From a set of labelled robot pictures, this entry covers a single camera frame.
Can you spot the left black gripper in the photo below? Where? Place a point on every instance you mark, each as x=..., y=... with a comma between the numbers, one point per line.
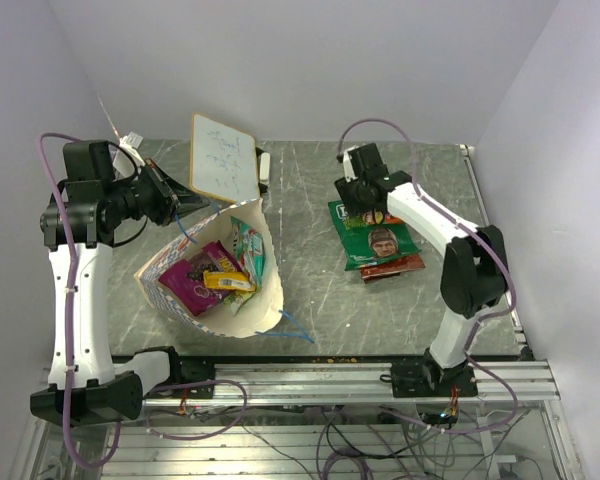
x=173, y=198

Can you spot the teal snack packet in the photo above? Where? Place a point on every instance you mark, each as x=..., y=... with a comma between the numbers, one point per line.
x=248, y=250

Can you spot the checkered paper bag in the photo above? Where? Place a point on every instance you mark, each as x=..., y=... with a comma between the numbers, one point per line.
x=259, y=315

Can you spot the green snack box with face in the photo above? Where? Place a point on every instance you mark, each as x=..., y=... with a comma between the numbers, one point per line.
x=366, y=245

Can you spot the brown sea salt chips bag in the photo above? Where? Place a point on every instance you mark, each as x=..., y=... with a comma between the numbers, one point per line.
x=392, y=268

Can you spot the red yellow chips bag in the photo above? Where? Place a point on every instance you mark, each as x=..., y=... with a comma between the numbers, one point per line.
x=377, y=217

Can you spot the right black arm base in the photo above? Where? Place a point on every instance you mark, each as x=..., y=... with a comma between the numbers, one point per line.
x=419, y=376

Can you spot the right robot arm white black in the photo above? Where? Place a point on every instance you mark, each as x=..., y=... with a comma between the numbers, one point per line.
x=474, y=269

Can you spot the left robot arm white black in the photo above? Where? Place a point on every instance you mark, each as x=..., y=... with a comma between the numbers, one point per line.
x=103, y=187

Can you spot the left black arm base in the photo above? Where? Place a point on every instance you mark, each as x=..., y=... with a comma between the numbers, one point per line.
x=162, y=370

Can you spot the purple snack packet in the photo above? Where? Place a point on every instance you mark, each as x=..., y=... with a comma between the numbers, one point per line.
x=185, y=278

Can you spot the yellow snack packet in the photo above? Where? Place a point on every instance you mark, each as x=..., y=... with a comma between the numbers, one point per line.
x=232, y=281

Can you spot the white whiteboard eraser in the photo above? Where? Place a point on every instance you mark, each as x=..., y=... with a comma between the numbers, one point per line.
x=264, y=167

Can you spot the light green snack packet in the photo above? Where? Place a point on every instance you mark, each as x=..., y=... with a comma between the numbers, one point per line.
x=236, y=299

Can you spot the small whiteboard yellow frame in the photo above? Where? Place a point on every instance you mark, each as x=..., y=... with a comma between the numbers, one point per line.
x=223, y=161

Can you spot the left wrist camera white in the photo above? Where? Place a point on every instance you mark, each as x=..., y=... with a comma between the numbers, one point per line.
x=127, y=150

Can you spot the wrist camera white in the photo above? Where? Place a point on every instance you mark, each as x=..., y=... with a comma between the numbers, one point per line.
x=127, y=150
x=345, y=159

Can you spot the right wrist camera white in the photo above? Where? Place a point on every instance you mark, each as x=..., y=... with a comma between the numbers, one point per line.
x=345, y=159

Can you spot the aluminium rail frame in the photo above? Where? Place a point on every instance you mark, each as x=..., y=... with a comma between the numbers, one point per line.
x=326, y=418

